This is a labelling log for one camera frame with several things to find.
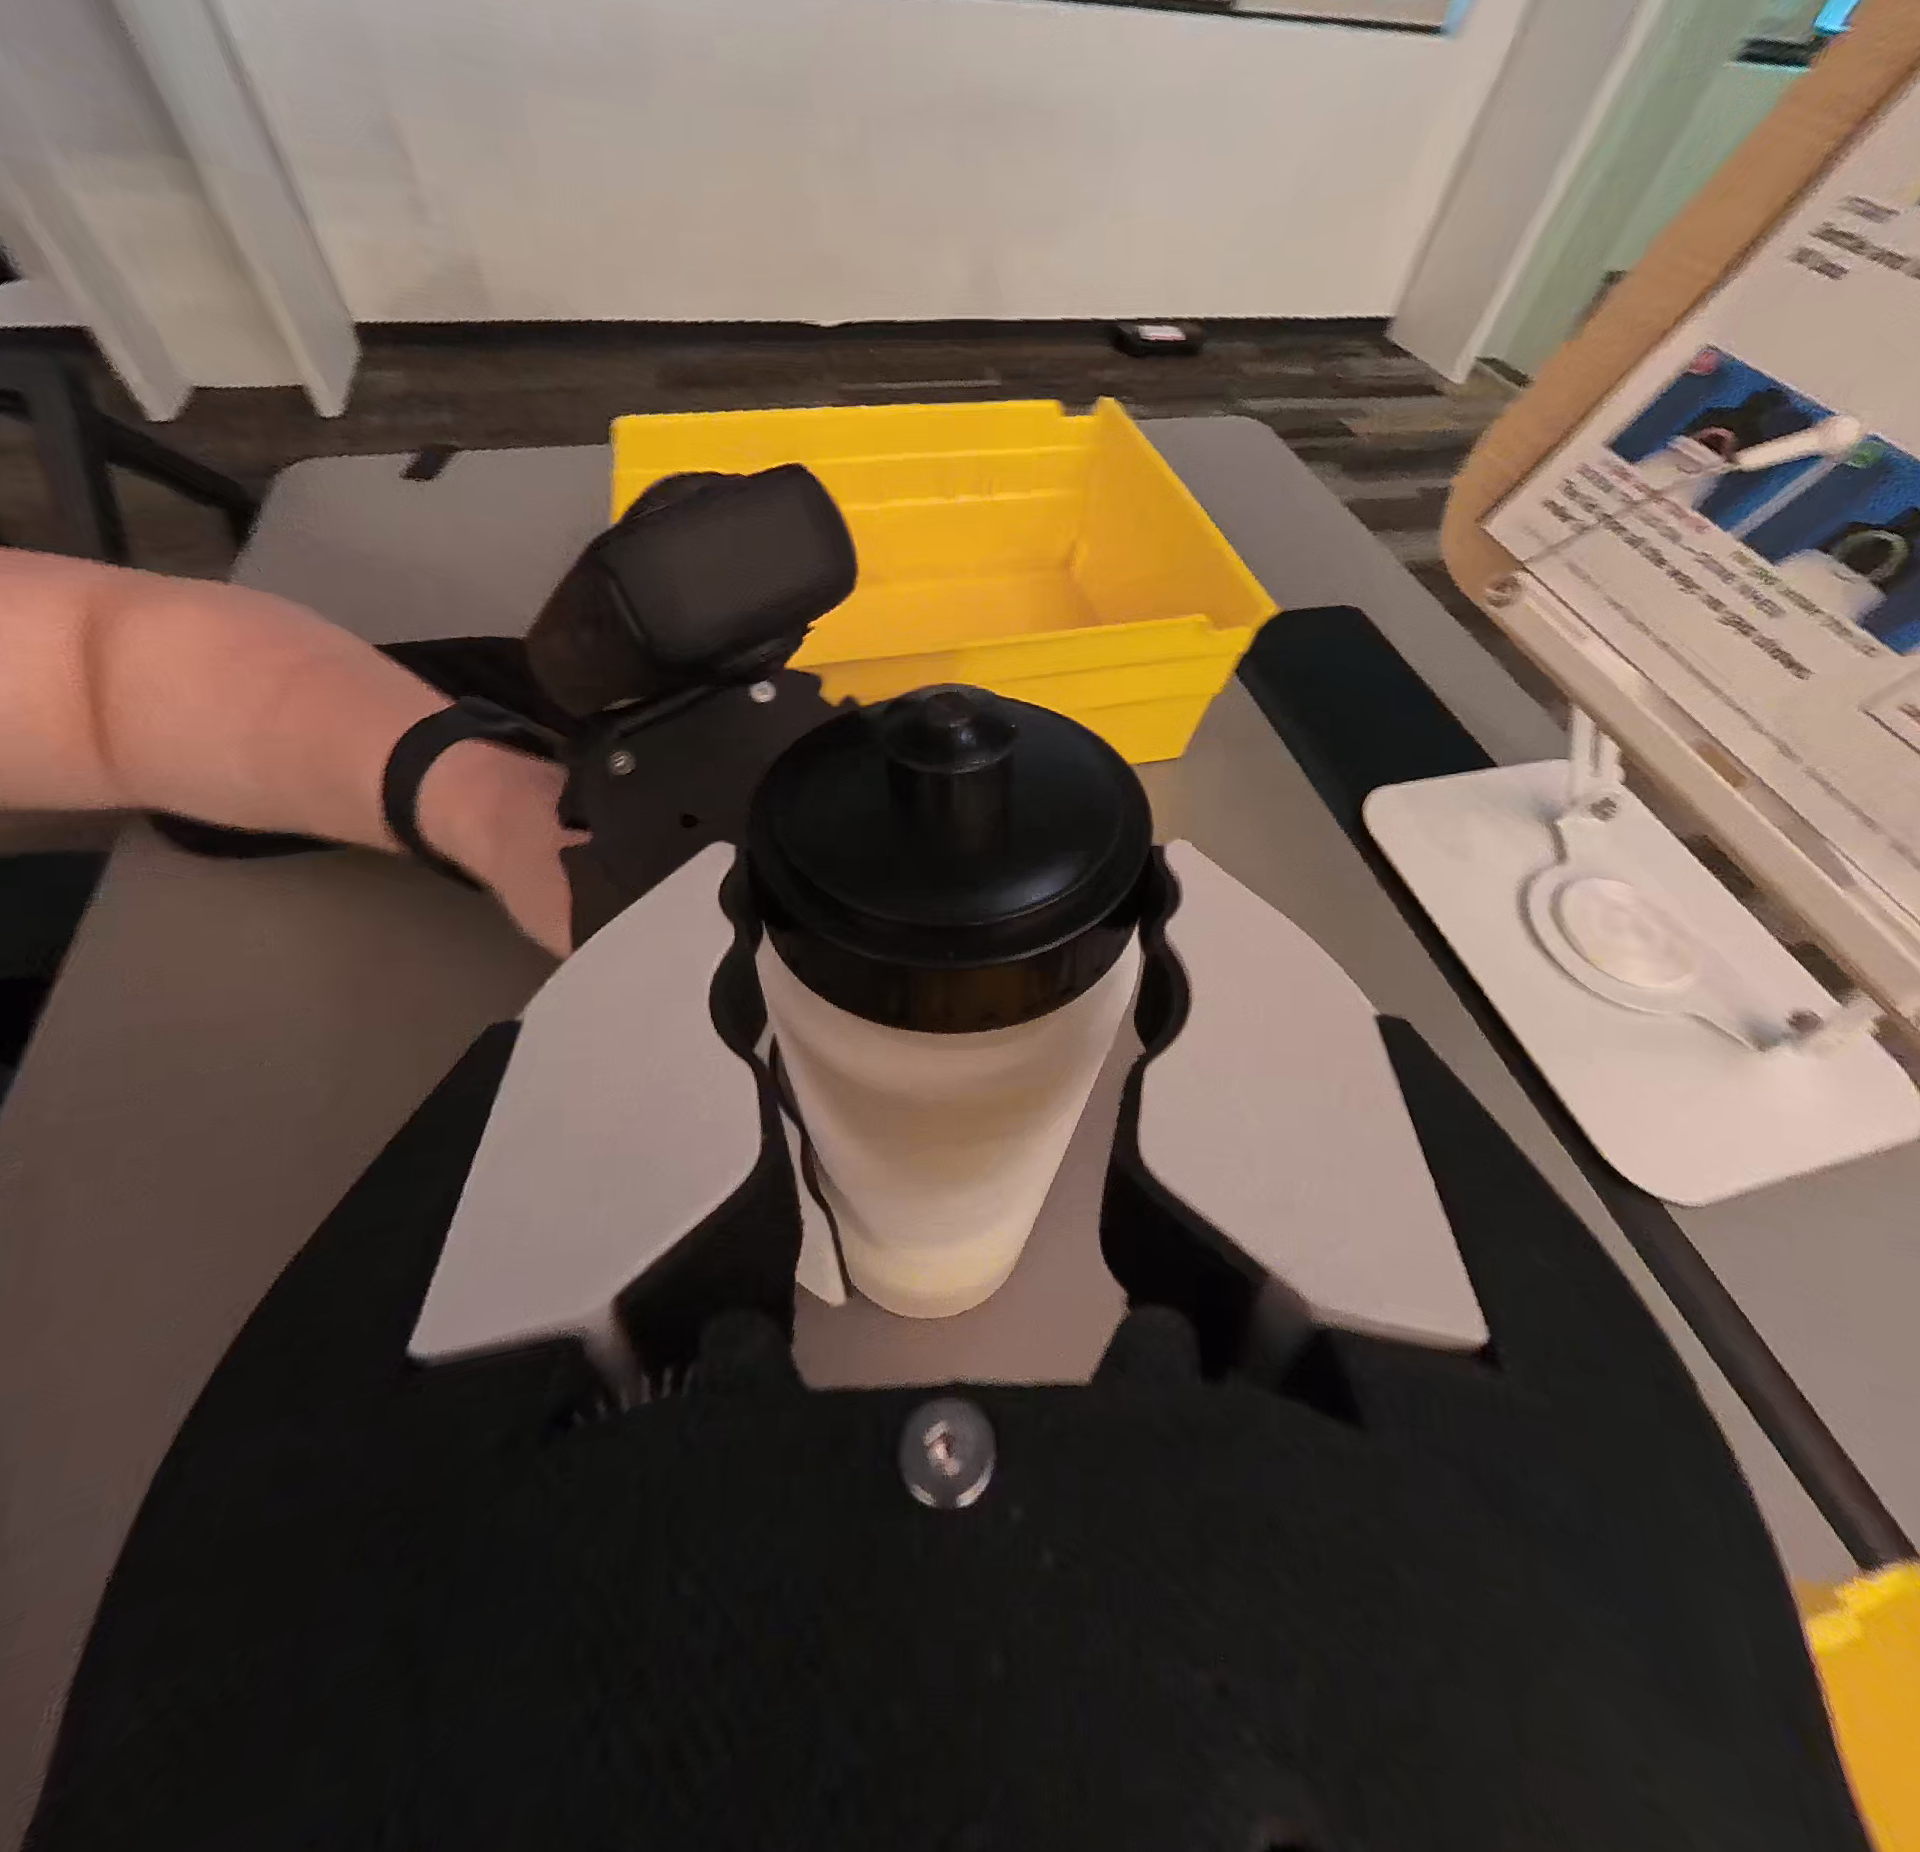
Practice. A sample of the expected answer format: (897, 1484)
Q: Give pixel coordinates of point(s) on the white plastic bottle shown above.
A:
(961, 1163)

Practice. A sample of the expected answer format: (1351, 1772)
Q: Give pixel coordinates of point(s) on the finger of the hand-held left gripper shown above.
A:
(805, 1254)

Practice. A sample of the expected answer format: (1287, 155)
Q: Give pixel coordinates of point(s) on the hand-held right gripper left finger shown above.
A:
(599, 1163)

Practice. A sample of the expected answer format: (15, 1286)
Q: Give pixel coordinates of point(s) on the wooden edged instruction board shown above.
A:
(1802, 445)

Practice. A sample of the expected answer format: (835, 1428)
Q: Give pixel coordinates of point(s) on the small black floor object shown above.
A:
(1160, 338)

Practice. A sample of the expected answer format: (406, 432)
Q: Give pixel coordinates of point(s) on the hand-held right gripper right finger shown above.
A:
(1305, 1133)

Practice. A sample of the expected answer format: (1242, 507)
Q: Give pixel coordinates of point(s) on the black bottle lid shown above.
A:
(945, 862)

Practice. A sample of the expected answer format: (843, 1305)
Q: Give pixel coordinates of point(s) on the black textured pad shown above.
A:
(480, 668)

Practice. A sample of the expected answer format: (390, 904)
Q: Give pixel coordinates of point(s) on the person's left forearm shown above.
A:
(180, 684)

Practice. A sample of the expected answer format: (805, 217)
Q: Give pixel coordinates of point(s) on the person's left hand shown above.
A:
(517, 835)

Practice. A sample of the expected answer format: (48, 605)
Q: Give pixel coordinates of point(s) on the yellow plastic bin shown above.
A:
(989, 533)
(1886, 1734)

